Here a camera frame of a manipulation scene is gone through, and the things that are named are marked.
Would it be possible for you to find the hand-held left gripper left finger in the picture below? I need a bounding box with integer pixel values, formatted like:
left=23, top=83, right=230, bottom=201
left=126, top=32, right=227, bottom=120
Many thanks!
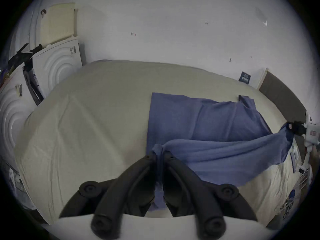
left=59, top=151, right=163, bottom=239

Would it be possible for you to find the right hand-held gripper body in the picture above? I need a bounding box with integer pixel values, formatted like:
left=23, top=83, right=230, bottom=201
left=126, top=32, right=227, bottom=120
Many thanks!
left=293, top=112, right=320, bottom=147

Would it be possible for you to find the person's right hand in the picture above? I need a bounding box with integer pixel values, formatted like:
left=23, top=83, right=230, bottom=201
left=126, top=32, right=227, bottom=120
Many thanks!
left=304, top=144, right=320, bottom=165

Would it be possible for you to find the beige foam board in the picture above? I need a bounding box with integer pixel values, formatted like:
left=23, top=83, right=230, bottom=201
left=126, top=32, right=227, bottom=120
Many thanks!
left=39, top=2, right=77, bottom=46

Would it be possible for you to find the bed with beige sheet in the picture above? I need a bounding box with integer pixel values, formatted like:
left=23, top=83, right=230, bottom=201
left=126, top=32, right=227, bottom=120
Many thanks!
left=14, top=60, right=313, bottom=226

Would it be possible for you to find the blue shirt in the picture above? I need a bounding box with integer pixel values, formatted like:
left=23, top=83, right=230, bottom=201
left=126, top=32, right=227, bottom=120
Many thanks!
left=146, top=92, right=295, bottom=211

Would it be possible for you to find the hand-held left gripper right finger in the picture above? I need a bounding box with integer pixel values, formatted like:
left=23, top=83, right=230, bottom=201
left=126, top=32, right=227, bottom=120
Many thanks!
left=162, top=151, right=258, bottom=239

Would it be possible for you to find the dark brown padded headboard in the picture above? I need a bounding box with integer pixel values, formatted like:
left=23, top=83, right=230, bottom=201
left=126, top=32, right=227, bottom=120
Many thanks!
left=259, top=70, right=307, bottom=124

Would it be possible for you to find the dark blue card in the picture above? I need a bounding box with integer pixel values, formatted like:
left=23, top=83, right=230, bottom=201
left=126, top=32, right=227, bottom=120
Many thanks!
left=238, top=71, right=251, bottom=85

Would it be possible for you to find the blue patterned package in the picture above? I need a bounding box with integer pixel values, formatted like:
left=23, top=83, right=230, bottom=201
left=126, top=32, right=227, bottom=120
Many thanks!
left=280, top=188, right=297, bottom=221

